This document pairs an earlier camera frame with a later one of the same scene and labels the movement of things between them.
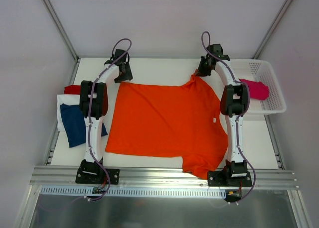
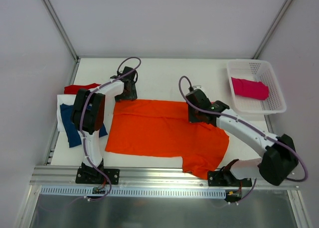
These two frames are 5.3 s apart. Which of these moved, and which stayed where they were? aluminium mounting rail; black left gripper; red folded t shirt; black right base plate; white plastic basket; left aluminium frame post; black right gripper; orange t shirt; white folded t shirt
Moved: orange t shirt; black right gripper; black left gripper
Stayed: left aluminium frame post; white plastic basket; black right base plate; red folded t shirt; aluminium mounting rail; white folded t shirt
